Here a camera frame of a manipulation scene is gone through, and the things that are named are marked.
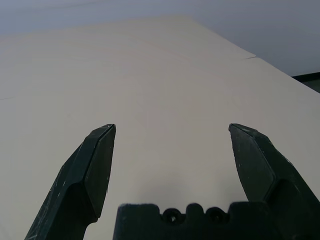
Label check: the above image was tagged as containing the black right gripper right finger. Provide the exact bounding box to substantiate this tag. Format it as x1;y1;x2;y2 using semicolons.
228;122;320;240

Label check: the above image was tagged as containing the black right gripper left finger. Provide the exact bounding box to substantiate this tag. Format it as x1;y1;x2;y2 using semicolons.
24;123;117;240

